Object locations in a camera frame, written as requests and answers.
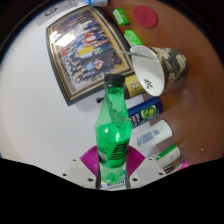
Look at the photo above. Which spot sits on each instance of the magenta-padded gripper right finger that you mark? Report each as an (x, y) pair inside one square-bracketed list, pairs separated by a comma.
[(148, 171)]

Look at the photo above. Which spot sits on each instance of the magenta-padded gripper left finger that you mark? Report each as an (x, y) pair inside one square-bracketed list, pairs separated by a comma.
[(78, 171)]

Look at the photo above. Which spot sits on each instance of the green plastic drink bottle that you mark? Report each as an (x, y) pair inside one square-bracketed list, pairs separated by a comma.
[(112, 140)]

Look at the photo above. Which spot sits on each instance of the white bottle with blue cap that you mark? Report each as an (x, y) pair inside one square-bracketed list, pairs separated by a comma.
[(151, 135)]

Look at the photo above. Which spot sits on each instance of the floral cup with white inside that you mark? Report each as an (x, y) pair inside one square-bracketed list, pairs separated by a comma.
[(156, 70)]

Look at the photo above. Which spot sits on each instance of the metal spoon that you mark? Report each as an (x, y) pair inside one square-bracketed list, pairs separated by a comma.
[(128, 53)]

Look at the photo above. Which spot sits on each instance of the framed group photo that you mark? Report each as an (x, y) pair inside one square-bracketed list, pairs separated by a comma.
[(86, 50)]

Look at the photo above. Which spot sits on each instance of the flat round red coaster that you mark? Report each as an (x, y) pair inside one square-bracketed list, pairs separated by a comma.
[(145, 16)]

